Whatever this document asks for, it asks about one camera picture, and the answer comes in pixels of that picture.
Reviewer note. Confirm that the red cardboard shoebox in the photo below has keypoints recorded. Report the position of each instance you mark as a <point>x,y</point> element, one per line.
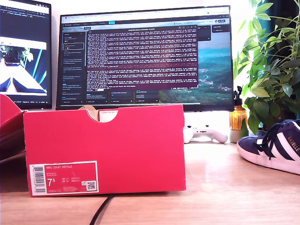
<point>117,152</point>

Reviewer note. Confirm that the blue white-striped suede shoe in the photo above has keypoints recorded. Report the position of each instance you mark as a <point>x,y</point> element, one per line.
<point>248,145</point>

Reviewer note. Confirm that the red shoebox lid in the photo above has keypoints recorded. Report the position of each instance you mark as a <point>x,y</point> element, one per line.
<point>9,122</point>

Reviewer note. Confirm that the wide black computer monitor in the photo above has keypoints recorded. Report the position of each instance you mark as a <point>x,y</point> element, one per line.
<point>140,58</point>

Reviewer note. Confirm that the brown packing paper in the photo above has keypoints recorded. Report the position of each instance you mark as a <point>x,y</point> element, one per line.
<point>90,110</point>

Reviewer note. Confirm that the white game controller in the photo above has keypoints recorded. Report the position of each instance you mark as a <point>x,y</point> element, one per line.
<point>211,134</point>

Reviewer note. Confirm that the amber pump bottle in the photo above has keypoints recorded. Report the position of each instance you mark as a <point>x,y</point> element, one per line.
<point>237,117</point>

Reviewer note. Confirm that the small white pot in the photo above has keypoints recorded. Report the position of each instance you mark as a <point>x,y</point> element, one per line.
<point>235,137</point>

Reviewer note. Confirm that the green leafy houseplant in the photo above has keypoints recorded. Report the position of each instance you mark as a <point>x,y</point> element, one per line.
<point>260,92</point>

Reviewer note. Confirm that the black rectangular planter tray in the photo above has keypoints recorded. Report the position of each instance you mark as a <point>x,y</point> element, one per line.
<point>262,133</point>

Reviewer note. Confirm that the small black computer monitor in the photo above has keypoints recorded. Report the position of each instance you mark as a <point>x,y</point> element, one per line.
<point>23,70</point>

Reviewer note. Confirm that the dark teal curtain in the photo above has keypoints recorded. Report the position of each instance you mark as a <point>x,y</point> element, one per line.
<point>288,7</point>

